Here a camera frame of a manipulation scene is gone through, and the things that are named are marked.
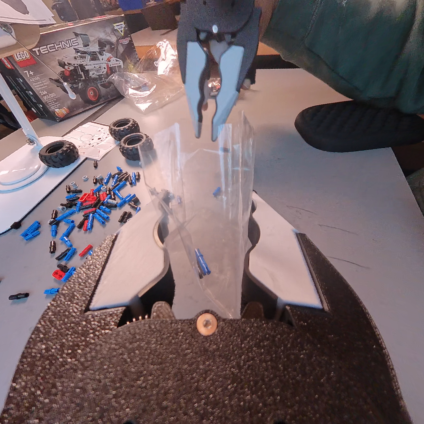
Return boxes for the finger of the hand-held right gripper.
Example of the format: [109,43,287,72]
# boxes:
[211,48,243,142]
[182,41,214,138]

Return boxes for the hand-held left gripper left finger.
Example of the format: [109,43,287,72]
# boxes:
[88,206,175,312]

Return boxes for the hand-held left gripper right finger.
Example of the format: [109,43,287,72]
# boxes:
[245,192,324,312]

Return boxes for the small cluster of toy pins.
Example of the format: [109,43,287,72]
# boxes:
[194,247,211,277]

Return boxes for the large pile of toy pins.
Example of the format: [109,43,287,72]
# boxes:
[20,166,143,295]

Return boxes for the clear plastic bag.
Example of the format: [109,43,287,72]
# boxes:
[110,40,186,110]
[138,112,256,318]

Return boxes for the person's right forearm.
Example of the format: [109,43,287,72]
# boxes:
[255,0,424,114]

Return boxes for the grey desk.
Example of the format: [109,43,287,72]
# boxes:
[0,66,424,424]

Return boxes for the white desk lamp stand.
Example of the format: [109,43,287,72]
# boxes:
[0,0,88,234]

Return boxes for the crumpled clear plastic bag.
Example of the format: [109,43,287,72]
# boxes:
[110,40,186,110]

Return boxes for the black toy tyre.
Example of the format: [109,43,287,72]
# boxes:
[119,133,154,161]
[108,117,140,141]
[39,139,80,168]

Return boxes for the white sticker sheet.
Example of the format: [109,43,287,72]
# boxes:
[66,121,116,159]

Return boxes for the toy truck set box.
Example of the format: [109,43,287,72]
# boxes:
[0,15,143,122]

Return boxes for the black padded armrest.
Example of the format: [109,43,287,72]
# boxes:
[295,102,424,153]

